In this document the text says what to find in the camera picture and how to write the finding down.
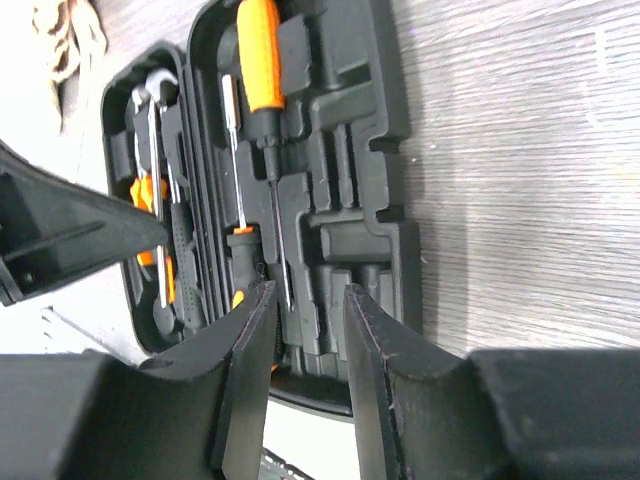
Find black plastic tool case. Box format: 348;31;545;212
101;1;422;420

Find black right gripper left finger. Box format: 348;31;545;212
1;282;276;479

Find orange handle black shaft screwdriver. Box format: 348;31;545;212
236;0;293;310

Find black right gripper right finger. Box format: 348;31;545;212
344;285;639;479

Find black handle claw hammer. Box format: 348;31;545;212
136;68;205;330

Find orange black needle nose pliers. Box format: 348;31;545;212
128;89;171;271

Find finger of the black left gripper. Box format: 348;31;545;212
1;144;168;305

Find black orange grip screwdriver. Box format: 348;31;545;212
221;74;268;309

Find beige cloth drawstring bag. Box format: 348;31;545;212
31;1;107;134

